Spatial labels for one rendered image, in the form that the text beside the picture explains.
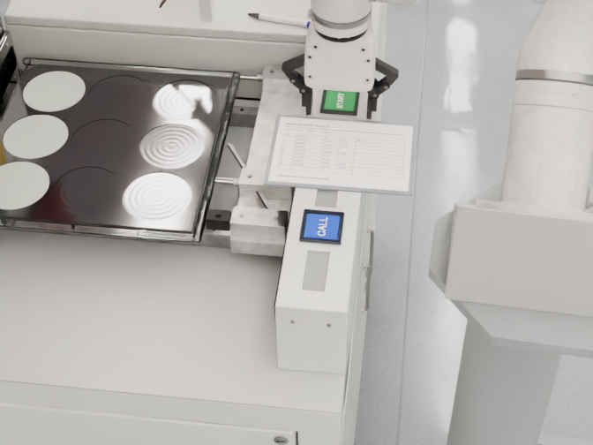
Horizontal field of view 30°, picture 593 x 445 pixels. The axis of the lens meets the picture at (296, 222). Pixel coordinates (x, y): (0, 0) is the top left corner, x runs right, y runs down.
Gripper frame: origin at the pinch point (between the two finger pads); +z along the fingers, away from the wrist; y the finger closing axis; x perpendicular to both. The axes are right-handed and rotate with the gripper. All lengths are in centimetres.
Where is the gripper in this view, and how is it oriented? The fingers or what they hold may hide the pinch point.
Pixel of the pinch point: (339, 106)
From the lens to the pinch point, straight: 166.6
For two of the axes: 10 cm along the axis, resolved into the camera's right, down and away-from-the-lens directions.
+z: 0.1, 6.8, 7.4
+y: 9.9, 0.8, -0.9
